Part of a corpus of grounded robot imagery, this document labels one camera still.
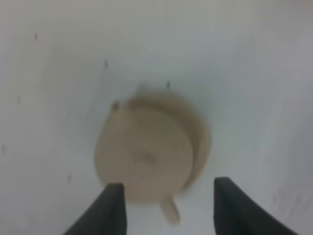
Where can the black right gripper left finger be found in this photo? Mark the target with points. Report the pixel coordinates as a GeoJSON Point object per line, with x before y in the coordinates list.
{"type": "Point", "coordinates": [106, 216]}

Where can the beige teapot saucer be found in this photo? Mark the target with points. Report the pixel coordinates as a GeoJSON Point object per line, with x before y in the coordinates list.
{"type": "Point", "coordinates": [189, 117]}

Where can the beige teapot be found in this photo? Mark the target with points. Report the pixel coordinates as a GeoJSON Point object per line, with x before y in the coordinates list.
{"type": "Point", "coordinates": [145, 148]}

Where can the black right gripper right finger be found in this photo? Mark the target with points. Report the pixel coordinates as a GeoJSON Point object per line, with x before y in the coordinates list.
{"type": "Point", "coordinates": [236, 214]}

